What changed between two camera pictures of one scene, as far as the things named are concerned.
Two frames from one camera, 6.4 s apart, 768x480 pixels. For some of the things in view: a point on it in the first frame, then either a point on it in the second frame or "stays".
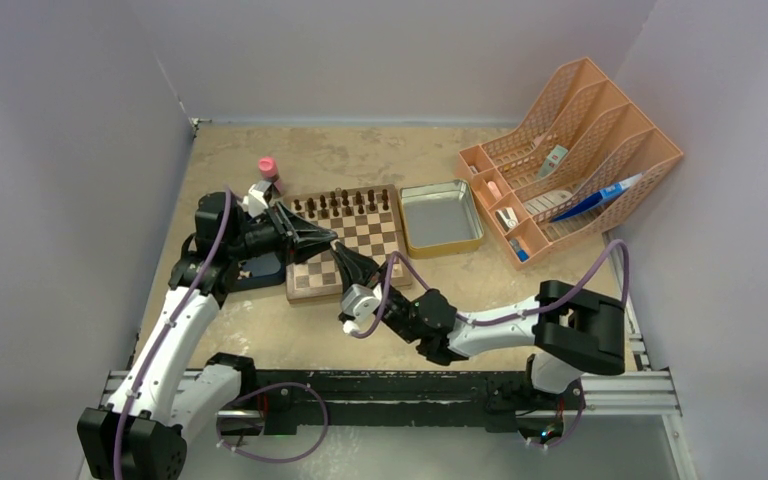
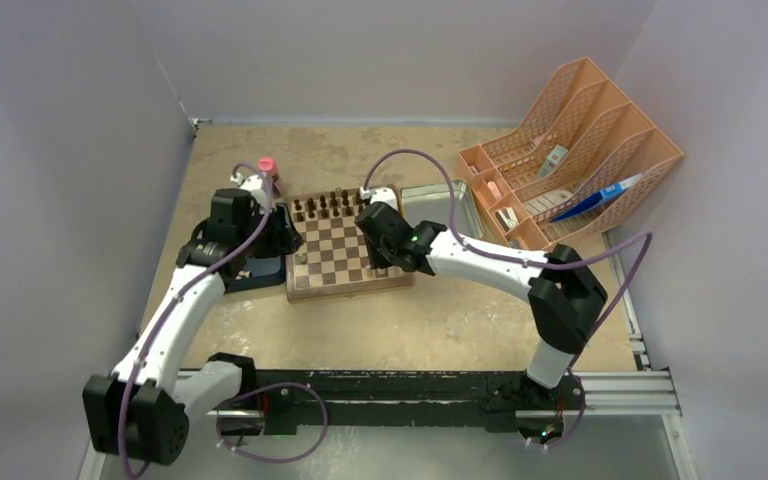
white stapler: x=507 y=218 stays
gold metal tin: x=439 y=218 stays
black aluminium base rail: x=385 y=400 stays
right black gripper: x=354 y=267 -> x=378 y=261
